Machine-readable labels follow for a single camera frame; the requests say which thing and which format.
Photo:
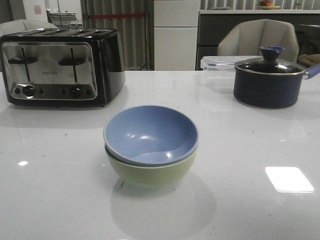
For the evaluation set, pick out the blue bowl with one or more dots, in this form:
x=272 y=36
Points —
x=150 y=136

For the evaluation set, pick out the green bowl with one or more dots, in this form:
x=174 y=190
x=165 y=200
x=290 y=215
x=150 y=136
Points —
x=153 y=176

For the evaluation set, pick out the clear plastic food container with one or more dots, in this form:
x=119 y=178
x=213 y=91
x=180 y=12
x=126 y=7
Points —
x=219 y=71

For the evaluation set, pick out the black and steel toaster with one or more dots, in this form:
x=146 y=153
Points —
x=54 y=67

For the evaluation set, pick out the white refrigerator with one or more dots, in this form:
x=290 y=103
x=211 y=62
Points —
x=175 y=34

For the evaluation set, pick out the dark kitchen counter cabinet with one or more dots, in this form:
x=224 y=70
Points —
x=214 y=25

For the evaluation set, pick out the dark blue saucepan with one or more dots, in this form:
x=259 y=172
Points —
x=270 y=90

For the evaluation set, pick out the beige padded chair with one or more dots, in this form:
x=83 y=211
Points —
x=246 y=38

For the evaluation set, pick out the glass pot lid blue knob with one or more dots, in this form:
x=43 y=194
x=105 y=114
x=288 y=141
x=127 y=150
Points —
x=270 y=63

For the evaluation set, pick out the fruit plate on counter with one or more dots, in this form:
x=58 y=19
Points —
x=267 y=5

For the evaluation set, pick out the brown cloth at right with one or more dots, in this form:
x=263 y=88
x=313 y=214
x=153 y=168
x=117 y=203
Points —
x=309 y=60

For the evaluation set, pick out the white armchair at left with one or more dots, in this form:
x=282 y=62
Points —
x=22 y=25

